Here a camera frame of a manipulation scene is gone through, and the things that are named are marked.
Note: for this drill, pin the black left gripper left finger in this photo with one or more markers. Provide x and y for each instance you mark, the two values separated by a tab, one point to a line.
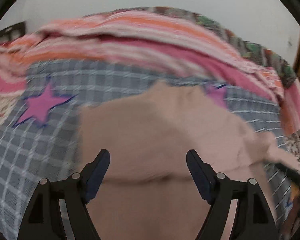
42	218

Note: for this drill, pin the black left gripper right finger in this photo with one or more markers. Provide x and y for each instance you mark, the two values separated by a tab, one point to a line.
252	219

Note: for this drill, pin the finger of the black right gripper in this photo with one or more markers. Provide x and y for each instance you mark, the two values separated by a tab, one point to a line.
291	174

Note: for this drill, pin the beige small garment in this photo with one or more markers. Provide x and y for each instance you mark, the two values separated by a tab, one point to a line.
148	192

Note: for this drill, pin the grey plaid star blanket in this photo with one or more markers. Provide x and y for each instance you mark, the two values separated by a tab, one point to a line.
40	138

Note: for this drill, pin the pink orange striped blanket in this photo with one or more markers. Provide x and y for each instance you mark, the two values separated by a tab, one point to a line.
141	38

